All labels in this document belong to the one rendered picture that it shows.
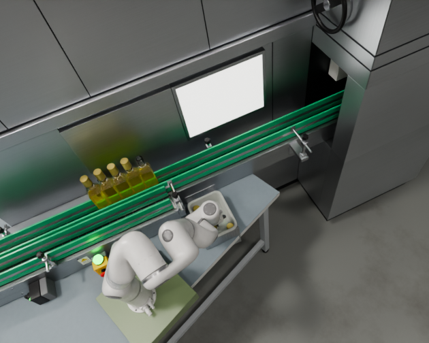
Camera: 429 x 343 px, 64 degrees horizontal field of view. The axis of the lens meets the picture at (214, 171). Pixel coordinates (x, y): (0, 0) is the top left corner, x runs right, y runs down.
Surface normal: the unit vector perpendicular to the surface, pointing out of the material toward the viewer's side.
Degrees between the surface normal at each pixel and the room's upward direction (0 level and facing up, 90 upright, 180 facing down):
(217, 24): 90
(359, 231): 0
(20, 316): 0
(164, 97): 90
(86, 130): 90
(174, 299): 4
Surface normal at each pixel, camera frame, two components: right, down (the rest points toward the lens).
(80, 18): 0.39, 0.72
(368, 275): -0.14, -0.56
